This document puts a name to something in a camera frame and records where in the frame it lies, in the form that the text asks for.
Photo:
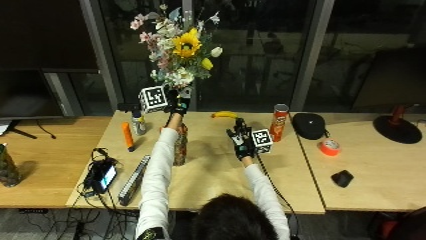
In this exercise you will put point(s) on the white marker cube right glove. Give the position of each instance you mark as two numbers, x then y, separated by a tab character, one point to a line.
263	141

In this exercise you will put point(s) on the artificial flower bouquet with sunflower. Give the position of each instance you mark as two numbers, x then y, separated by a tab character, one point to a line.
182	50

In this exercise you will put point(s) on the small black mouse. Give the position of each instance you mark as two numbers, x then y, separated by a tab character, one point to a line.
343	178

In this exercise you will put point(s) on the yellow banana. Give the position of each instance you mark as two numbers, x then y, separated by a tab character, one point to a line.
224	114

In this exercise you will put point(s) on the black monitor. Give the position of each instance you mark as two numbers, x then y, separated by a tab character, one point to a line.
27	93

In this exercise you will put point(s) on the brown patterned vase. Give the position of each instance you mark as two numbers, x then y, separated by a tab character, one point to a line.
180	146

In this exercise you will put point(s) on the orange marker pen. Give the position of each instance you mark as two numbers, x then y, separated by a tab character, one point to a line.
128	136

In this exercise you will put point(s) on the orange tape roll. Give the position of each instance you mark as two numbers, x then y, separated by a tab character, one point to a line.
329	147

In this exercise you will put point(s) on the spray bottle with black head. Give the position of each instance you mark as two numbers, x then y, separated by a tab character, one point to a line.
139	124

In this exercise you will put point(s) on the person's right hand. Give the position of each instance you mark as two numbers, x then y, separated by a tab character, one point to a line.
242	141

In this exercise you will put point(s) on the black round base red pole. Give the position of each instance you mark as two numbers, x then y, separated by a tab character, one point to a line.
397	129

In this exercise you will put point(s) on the black power strip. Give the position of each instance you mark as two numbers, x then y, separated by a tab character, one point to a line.
34	211

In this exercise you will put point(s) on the white marker cube glove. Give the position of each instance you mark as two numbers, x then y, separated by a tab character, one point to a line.
154	99
263	141

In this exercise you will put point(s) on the black device with lit screen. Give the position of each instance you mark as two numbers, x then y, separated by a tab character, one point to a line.
102	175

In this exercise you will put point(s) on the black oval case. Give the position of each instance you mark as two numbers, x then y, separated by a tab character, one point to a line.
309	125

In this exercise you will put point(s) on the grey window post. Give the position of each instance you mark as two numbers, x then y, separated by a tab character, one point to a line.
312	53
103	53

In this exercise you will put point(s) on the red chip can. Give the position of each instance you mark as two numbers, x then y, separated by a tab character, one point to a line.
279	123

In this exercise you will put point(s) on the white marker cube left glove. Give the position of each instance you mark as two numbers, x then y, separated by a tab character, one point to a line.
154	99

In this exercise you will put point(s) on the red and black bag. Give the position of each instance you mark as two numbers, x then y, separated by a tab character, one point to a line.
397	225

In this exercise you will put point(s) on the person's left hand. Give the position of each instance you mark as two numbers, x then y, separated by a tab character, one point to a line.
179	104

